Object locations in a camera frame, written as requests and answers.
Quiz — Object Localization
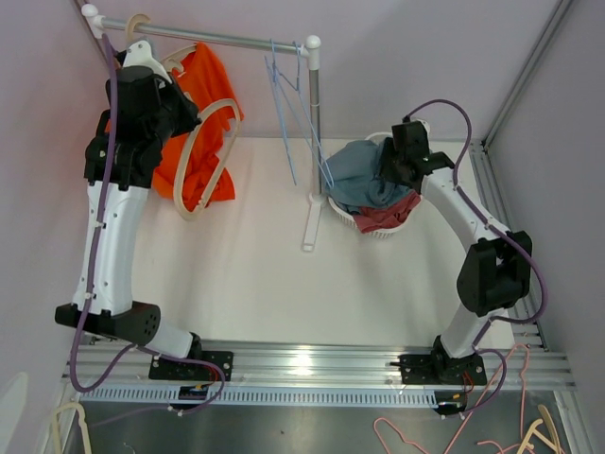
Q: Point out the orange t shirt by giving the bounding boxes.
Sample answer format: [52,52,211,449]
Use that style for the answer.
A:
[151,42,245,213]

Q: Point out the grey metal clothes rack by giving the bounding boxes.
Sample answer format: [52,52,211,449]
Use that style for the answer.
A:
[74,1,333,253]

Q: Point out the light blue wire hanger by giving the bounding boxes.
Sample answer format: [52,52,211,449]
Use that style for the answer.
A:
[293,35,333,195]
[264,39,298,185]

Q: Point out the dusty red t shirt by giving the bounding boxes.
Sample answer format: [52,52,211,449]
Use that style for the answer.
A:
[353,191,422,234]

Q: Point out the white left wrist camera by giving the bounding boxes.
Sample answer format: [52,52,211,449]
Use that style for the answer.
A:
[122,39,173,84]

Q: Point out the beige hanger on floor right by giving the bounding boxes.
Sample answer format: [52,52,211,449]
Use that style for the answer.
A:
[515,404,564,454]

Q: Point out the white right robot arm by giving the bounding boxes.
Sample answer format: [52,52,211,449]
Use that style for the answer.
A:
[380,117,532,383]

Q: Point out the grey blue t shirt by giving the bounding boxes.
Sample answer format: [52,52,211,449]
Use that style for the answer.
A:
[326,140,411,213]

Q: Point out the pink wire hanger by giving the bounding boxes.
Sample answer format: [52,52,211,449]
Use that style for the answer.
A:
[372,343,533,454]

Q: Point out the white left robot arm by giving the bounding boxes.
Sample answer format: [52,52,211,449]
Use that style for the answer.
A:
[55,66,204,379]

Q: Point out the beige hanger on floor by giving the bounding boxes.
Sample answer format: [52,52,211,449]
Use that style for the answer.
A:
[50,401,93,454]
[515,404,564,454]

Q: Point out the white perforated plastic basket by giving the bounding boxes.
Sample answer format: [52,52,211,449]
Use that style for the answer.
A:
[326,133,422,238]

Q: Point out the beige hanger on floor left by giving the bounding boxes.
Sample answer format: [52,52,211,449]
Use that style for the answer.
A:
[50,401,93,454]

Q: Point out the beige wooden hanger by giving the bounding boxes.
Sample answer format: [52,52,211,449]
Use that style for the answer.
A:
[125,13,151,46]
[158,43,242,223]

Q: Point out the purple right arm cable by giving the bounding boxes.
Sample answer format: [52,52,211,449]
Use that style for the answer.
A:
[401,98,550,422]

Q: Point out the white slotted cable duct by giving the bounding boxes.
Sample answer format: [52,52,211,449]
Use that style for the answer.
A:
[81,384,438,409]

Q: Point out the aluminium mounting rail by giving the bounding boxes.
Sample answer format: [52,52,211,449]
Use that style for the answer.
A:
[77,339,577,391]

